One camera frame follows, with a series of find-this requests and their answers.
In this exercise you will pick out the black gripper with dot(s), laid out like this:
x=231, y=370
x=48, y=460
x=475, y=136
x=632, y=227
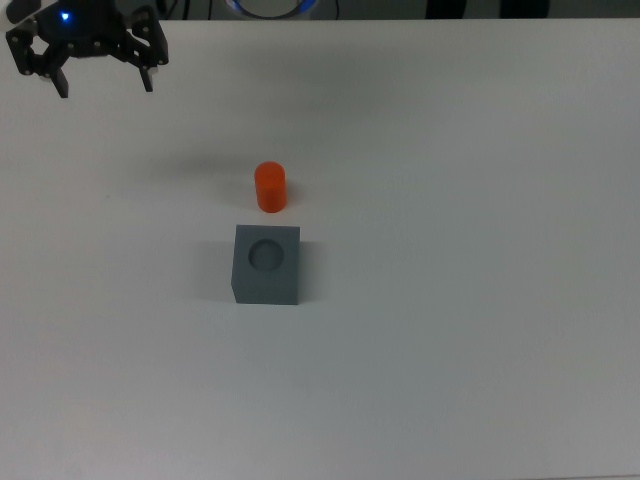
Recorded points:
x=82, y=30

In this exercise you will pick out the grey block with round hole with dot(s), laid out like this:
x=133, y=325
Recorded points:
x=265, y=286

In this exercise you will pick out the orange cylinder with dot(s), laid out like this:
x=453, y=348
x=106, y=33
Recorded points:
x=270, y=190

